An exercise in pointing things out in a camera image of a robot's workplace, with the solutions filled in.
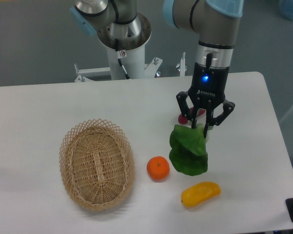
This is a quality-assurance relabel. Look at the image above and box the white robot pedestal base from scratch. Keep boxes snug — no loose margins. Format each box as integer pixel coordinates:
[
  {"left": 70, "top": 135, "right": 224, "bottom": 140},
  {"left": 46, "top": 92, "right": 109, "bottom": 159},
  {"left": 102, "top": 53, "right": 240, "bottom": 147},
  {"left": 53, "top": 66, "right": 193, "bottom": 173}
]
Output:
[{"left": 73, "top": 45, "right": 188, "bottom": 82}]

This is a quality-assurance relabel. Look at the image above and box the blue plastic bag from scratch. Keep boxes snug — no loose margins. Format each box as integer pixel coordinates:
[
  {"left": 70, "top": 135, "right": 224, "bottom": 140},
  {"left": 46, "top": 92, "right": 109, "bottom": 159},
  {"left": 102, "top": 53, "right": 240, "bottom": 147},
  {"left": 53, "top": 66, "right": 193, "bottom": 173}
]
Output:
[{"left": 278, "top": 0, "right": 293, "bottom": 21}]

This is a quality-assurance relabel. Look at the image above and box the orange tangerine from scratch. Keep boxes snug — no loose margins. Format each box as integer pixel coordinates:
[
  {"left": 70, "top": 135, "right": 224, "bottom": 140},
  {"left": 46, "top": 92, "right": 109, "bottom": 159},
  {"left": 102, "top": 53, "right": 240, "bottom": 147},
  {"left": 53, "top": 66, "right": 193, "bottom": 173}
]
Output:
[{"left": 146, "top": 156, "right": 170, "bottom": 181}]

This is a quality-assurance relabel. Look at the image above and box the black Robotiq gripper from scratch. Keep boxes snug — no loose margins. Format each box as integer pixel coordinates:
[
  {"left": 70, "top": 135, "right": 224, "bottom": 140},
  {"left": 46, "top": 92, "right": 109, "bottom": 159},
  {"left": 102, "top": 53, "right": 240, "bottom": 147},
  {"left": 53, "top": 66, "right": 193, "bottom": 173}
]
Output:
[{"left": 176, "top": 63, "right": 235, "bottom": 139}]

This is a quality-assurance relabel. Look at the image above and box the yellow bell pepper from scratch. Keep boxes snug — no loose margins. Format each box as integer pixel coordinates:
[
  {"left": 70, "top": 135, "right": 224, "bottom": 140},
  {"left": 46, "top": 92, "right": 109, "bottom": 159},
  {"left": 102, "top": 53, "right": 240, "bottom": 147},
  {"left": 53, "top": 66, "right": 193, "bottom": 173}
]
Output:
[{"left": 181, "top": 181, "right": 221, "bottom": 208}]

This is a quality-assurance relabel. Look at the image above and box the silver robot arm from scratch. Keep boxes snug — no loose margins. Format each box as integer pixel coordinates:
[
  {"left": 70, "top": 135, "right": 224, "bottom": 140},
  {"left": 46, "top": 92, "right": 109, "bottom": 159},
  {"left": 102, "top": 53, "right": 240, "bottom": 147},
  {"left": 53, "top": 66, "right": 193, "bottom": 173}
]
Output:
[{"left": 70, "top": 0, "right": 244, "bottom": 133}]

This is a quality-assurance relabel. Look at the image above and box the woven wicker basket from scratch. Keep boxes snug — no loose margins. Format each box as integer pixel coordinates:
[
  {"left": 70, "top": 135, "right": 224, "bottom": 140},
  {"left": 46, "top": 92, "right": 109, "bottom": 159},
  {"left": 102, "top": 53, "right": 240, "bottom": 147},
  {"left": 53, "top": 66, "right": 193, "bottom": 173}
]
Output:
[{"left": 59, "top": 119, "right": 135, "bottom": 211}]

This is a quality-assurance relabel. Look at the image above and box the green leafy vegetable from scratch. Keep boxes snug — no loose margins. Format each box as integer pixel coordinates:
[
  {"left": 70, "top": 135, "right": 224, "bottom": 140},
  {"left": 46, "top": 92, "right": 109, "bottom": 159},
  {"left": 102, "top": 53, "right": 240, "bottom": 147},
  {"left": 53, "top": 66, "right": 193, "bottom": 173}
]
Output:
[{"left": 169, "top": 123, "right": 208, "bottom": 176}]

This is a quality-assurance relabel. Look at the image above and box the red vegetable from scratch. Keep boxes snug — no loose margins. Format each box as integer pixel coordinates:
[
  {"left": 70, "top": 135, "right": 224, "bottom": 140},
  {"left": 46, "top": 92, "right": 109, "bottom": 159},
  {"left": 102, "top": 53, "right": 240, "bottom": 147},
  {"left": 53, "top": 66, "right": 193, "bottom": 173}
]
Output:
[{"left": 178, "top": 109, "right": 206, "bottom": 124}]

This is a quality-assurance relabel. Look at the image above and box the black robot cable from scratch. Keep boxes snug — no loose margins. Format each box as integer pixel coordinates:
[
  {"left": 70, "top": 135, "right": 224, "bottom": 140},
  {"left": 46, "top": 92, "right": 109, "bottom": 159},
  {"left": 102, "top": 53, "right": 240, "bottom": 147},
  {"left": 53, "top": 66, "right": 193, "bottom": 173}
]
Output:
[{"left": 114, "top": 38, "right": 132, "bottom": 80}]

